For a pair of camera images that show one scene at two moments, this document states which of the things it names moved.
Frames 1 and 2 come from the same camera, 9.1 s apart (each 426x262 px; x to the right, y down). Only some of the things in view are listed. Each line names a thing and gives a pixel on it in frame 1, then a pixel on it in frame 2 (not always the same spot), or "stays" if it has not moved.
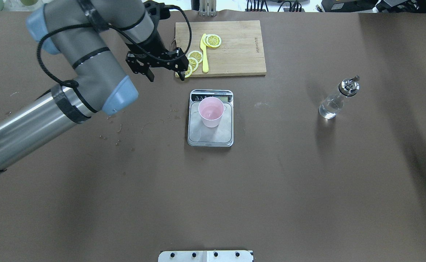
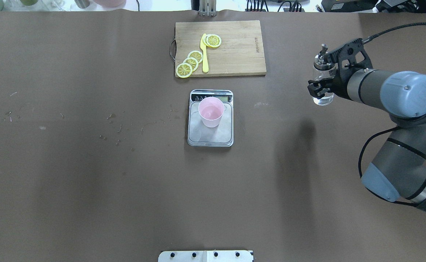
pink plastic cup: [211, 109] stays
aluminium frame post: [207, 8] stays
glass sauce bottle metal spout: [332, 104] → [322, 68]
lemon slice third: [193, 63] stays
